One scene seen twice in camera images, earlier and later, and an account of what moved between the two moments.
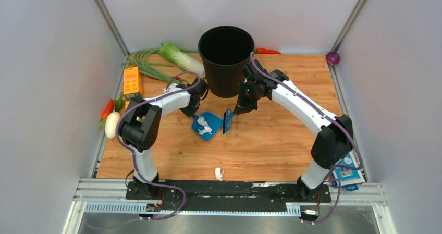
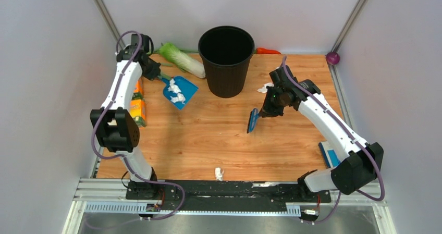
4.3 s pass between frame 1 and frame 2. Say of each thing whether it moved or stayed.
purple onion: stayed
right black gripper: moved
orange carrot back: stayed
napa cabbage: stayed
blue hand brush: moved
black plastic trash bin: stayed
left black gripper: moved
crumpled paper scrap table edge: stayed
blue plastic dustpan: moved
